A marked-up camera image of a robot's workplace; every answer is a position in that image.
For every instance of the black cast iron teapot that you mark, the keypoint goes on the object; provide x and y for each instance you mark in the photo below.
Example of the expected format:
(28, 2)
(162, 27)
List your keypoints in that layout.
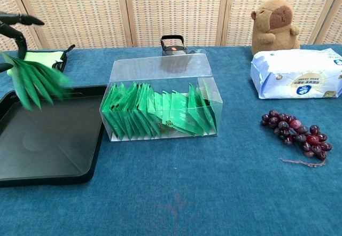
(172, 47)

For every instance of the clear plastic box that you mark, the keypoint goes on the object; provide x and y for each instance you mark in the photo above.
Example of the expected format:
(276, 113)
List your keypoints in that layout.
(160, 67)

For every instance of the black plastic tray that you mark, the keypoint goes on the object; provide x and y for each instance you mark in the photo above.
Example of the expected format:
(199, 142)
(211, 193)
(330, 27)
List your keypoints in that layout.
(53, 145)

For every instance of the brown capybara plush toy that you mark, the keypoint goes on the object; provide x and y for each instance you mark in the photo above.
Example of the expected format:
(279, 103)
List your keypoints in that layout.
(272, 33)

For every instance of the white blue tissue pack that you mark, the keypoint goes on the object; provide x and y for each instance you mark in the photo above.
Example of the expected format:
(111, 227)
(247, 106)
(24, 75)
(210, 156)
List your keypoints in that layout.
(294, 73)

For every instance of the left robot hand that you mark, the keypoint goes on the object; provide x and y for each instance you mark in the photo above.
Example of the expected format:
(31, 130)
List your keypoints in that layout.
(24, 19)

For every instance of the green microfiber cloth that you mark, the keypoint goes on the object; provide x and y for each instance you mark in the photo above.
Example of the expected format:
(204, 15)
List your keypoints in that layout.
(45, 57)

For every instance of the purple grape bunch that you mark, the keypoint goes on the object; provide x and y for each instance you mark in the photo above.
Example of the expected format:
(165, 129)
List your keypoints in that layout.
(299, 134)

